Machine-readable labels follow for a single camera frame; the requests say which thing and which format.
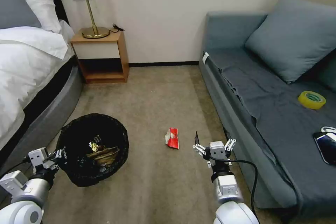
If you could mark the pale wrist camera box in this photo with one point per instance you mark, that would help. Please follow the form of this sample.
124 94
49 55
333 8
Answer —
217 149
38 156

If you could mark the blue grey sofa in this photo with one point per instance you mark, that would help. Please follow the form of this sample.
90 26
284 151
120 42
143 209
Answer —
218 32

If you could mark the grey upholstered bed frame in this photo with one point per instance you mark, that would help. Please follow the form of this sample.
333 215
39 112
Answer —
52 108

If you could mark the black headboard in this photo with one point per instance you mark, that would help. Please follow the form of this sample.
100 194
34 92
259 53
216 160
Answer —
59 3

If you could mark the white sofa tag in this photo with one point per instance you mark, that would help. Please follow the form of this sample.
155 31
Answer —
205 58

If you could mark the gold crumpled snack wrapper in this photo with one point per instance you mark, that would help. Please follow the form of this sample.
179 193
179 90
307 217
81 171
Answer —
103 153

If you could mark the dark grey sofa cover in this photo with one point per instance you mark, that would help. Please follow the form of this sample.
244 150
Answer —
275 103

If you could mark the brass table lamp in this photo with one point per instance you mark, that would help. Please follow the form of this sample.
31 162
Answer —
92 11

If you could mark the black trash bin with bag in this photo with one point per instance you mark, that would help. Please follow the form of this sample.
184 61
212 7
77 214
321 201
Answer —
78 134

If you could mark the black smartphone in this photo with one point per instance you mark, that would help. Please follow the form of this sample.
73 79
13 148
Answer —
325 146

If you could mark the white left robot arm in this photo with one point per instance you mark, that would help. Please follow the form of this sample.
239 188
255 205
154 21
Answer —
29 190

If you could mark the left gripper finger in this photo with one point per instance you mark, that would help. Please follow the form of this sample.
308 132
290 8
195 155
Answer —
51 166
59 153

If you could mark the grey pillow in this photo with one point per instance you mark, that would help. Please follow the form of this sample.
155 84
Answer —
15 6

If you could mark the large blue grey cushion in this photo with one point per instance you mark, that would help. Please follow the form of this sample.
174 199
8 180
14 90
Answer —
291 40

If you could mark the black baseboard strip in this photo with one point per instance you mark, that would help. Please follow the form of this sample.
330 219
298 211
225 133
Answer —
162 64

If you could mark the yellow tape roll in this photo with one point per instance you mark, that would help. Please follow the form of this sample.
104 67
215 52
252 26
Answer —
312 103

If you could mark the red snack wrapper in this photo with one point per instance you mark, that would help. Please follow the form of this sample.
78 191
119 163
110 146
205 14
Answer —
173 140

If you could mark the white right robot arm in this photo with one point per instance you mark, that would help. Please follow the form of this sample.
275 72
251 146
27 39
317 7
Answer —
231 203

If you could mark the small white object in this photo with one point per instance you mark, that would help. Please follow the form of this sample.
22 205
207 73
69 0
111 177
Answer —
329 129

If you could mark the wooden nightstand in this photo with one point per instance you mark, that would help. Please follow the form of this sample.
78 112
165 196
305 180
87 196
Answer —
99 48

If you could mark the white duvet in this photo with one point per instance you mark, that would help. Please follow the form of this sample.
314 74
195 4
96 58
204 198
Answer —
26 71

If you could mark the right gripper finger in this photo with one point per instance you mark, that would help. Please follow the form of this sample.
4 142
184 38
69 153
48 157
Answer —
230 145
200 149

